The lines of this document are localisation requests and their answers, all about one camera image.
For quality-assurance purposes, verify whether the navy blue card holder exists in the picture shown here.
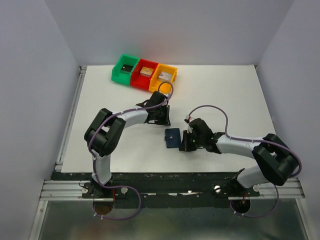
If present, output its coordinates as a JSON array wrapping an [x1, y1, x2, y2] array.
[[164, 128, 182, 149]]

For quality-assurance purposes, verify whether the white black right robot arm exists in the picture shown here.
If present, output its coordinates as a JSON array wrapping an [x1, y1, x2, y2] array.
[[179, 118, 301, 196]]

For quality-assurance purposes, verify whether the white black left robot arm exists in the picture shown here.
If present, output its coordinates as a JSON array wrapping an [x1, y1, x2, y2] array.
[[84, 91, 172, 196]]

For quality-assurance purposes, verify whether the metal block in yellow bin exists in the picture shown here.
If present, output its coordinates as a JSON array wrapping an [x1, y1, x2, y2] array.
[[158, 71, 173, 82]]

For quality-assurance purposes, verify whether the yellow plastic bin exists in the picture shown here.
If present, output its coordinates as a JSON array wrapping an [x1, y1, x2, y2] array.
[[148, 63, 178, 94]]

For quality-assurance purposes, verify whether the metal block in red bin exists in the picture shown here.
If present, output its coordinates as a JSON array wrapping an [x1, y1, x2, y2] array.
[[140, 66, 154, 78]]

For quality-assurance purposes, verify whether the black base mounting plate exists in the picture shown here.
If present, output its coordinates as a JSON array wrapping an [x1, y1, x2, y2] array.
[[50, 171, 262, 209]]

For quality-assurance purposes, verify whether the green plastic bin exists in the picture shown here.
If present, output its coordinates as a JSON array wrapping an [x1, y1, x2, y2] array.
[[111, 54, 140, 86]]

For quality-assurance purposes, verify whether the metal block in green bin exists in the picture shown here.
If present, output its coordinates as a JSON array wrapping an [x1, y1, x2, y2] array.
[[121, 64, 133, 74]]

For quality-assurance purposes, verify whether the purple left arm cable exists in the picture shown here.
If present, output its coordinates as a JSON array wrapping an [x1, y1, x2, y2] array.
[[88, 81, 175, 221]]

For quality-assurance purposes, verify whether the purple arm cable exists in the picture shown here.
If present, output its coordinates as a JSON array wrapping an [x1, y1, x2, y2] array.
[[88, 81, 175, 221], [188, 104, 303, 218]]

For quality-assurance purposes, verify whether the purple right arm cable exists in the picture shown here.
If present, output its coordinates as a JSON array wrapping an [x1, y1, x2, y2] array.
[[188, 104, 303, 218]]

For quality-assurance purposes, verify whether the aluminium rail frame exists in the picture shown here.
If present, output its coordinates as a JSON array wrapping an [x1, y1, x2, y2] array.
[[27, 65, 88, 240]]

